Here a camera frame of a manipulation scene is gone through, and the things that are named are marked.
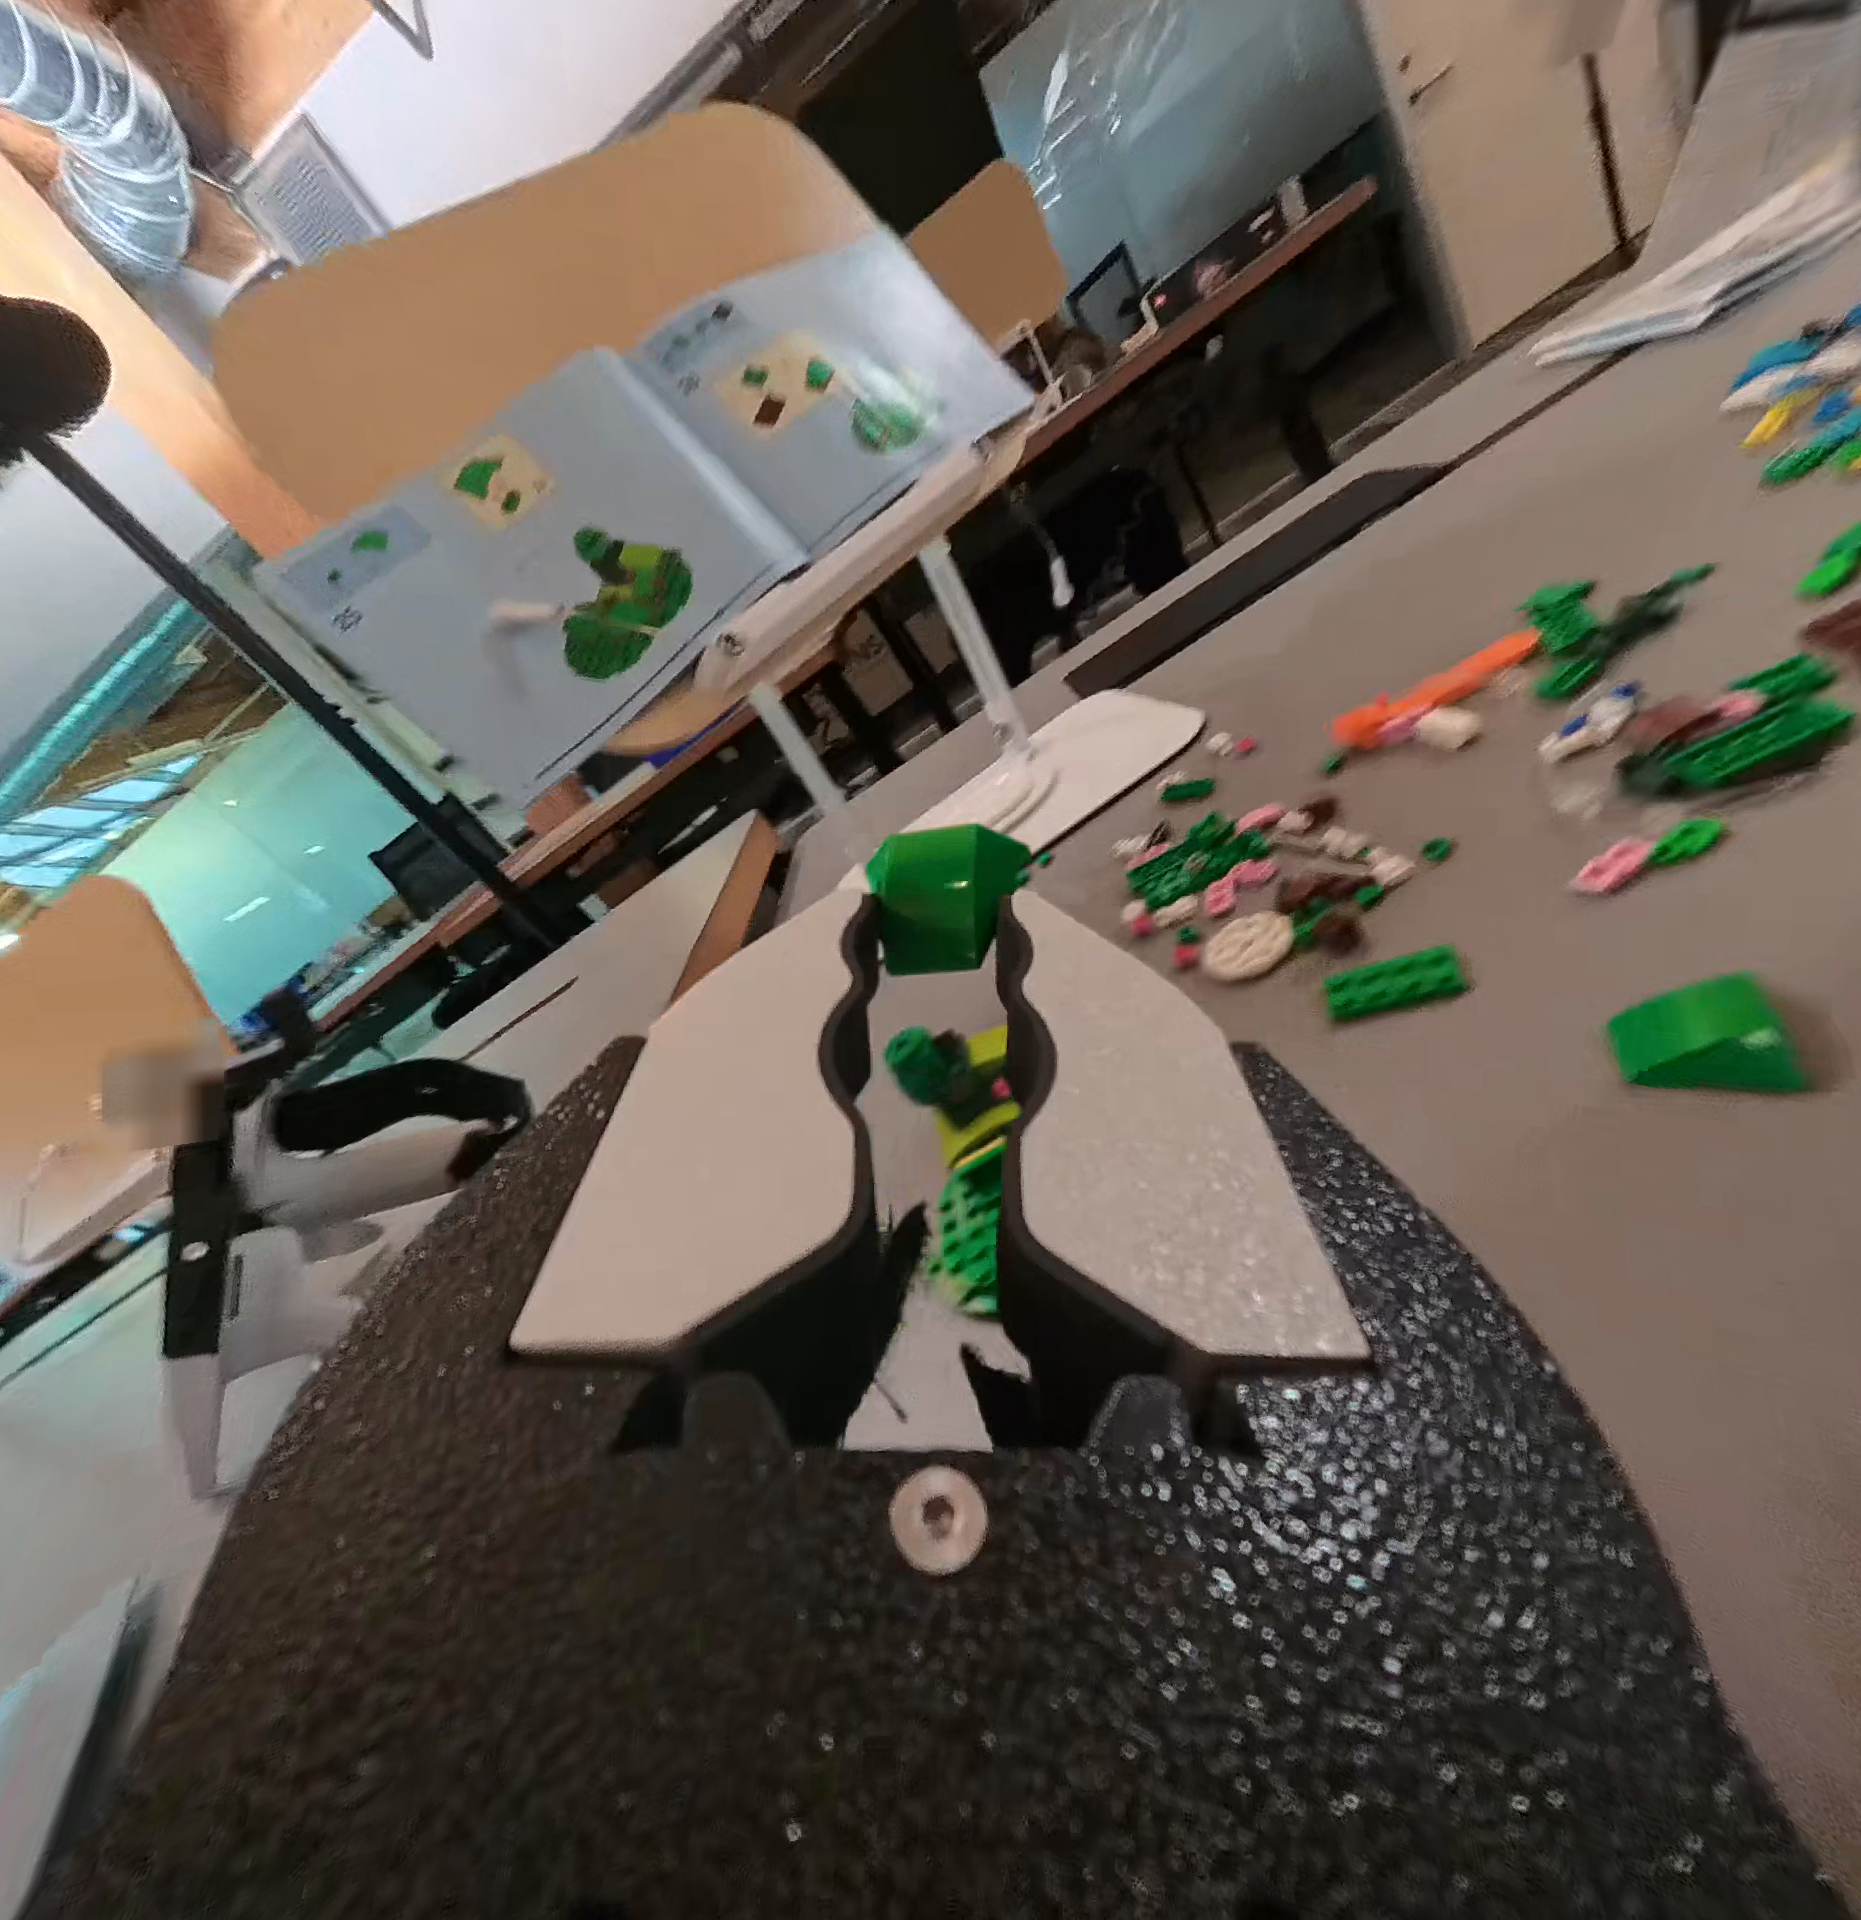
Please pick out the large dark green lego connector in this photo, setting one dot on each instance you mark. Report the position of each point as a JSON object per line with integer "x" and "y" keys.
{"x": 1657, "y": 596}

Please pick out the silver ventilation duct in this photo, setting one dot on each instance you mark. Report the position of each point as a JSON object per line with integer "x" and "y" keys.
{"x": 90, "y": 135}

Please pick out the green curved slope lego piece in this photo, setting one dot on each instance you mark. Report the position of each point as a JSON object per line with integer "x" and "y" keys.
{"x": 944, "y": 901}

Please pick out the black desk mat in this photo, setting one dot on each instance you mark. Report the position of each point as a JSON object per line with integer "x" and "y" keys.
{"x": 1260, "y": 579}

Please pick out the green two-by-four lego plate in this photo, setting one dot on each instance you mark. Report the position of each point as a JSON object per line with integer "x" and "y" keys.
{"x": 1396, "y": 986}

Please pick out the green wedge slope lego piece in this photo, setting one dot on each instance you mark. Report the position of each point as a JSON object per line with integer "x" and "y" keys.
{"x": 1710, "y": 1034}

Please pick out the pink lego brick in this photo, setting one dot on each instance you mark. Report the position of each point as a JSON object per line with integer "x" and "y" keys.
{"x": 1614, "y": 867}

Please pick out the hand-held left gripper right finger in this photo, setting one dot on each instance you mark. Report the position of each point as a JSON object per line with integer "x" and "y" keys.
{"x": 1185, "y": 1185}

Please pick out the wooden background desk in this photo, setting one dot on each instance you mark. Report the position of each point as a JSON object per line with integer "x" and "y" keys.
{"x": 1244, "y": 249}

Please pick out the frosted glass partition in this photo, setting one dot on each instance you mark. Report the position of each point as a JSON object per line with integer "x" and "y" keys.
{"x": 1171, "y": 120}

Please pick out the white book stand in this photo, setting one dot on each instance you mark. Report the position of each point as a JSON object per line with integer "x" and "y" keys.
{"x": 1125, "y": 742}

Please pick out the cream round lego plate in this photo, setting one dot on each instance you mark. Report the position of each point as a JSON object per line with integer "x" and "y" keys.
{"x": 1248, "y": 945}

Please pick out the lego instruction booklet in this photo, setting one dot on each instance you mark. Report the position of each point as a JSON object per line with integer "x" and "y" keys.
{"x": 644, "y": 494}

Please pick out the scatter of small lego pieces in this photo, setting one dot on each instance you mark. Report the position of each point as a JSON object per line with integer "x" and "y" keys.
{"x": 1328, "y": 885}

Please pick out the cream lego tile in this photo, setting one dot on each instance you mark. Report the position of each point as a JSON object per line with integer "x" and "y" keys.
{"x": 1447, "y": 729}

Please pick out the stack of instruction booklets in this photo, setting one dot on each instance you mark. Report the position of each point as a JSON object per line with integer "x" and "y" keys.
{"x": 1710, "y": 271}

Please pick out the green lego plate assembly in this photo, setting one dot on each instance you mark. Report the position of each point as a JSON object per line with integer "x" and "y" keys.
{"x": 1193, "y": 862}

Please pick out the pile of colourful lego pieces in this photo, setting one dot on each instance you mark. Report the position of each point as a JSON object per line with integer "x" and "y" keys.
{"x": 1823, "y": 398}

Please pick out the beige cabinet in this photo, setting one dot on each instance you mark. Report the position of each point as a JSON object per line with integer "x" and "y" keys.
{"x": 1529, "y": 150}

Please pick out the wall vent grille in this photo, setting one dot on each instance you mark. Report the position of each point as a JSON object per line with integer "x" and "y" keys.
{"x": 315, "y": 195}

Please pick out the orange lego brick separator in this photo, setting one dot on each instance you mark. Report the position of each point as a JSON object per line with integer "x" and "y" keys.
{"x": 1433, "y": 691}

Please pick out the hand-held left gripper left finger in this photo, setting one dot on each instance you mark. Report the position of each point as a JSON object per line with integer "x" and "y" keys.
{"x": 690, "y": 1185}

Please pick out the green lego build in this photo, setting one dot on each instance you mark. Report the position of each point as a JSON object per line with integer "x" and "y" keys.
{"x": 966, "y": 1200}

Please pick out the black round disc on pole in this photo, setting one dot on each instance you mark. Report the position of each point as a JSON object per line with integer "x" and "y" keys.
{"x": 31, "y": 382}

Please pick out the brown curved lego slope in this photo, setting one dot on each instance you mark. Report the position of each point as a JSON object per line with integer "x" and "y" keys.
{"x": 1854, "y": 630}

